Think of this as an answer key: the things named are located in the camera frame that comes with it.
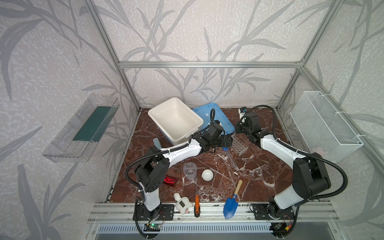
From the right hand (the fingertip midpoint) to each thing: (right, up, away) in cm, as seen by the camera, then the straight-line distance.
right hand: (238, 117), depth 91 cm
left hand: (-7, -11, -6) cm, 15 cm away
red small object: (-40, -35, -11) cm, 55 cm away
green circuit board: (-47, -54, -20) cm, 74 cm away
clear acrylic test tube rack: (+1, -19, +5) cm, 19 cm away
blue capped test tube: (-7, -21, +5) cm, 22 cm away
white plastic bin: (-42, -2, +20) cm, 47 cm away
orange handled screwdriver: (-25, -45, -18) cm, 55 cm away
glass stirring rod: (-16, -31, -3) cm, 35 cm away
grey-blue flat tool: (-51, -16, +3) cm, 54 cm away
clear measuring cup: (-30, -31, -4) cm, 43 cm away
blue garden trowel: (-8, -46, -16) cm, 49 cm away
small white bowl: (-20, -33, -6) cm, 39 cm away
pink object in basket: (+35, -17, -19) cm, 43 cm away
